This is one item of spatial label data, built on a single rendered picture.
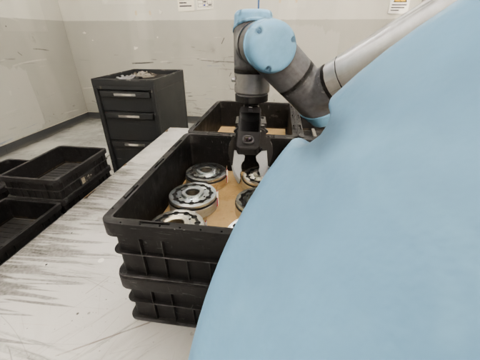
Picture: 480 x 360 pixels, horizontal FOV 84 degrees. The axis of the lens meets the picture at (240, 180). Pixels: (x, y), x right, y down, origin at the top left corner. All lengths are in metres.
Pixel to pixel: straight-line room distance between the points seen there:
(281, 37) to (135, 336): 0.54
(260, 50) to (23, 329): 0.62
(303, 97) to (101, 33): 4.14
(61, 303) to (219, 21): 3.59
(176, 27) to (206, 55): 0.49
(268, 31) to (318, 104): 0.15
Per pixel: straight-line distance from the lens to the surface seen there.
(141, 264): 0.47
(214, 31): 3.91
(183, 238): 0.39
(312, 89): 0.50
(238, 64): 0.58
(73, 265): 0.74
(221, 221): 0.55
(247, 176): 0.65
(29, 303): 0.71
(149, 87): 1.99
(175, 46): 4.07
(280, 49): 0.45
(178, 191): 0.60
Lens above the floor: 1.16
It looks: 28 degrees down
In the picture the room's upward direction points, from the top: straight up
